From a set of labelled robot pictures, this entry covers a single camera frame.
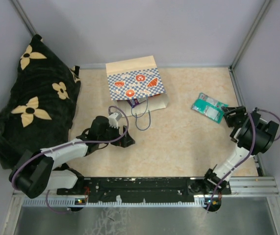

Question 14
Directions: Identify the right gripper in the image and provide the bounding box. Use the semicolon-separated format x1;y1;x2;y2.
220;106;247;128

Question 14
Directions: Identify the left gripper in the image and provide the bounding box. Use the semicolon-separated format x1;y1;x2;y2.
99;122;135;148

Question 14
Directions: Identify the teal Fox's mint candy bag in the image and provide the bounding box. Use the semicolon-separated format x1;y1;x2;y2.
191;93;228;124

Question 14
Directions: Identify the checkered paper bag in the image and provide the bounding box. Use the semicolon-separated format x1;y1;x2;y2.
105;55;169;116

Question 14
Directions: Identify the purple candy bag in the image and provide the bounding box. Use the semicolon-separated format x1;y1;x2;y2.
127;98;145;108

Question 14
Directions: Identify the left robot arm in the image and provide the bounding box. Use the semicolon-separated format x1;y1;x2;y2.
9;112;135;199

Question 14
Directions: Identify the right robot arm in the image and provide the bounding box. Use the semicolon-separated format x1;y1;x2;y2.
202;106;280;195

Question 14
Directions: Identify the black floral pillow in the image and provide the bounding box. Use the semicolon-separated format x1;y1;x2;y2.
0;34;81;169

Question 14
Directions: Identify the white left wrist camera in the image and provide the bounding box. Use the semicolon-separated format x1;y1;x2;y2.
108;112;122;129

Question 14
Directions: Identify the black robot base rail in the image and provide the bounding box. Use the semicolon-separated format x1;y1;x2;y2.
56;175;231;204

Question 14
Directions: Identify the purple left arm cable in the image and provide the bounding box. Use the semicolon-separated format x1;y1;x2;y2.
11;105;129;190

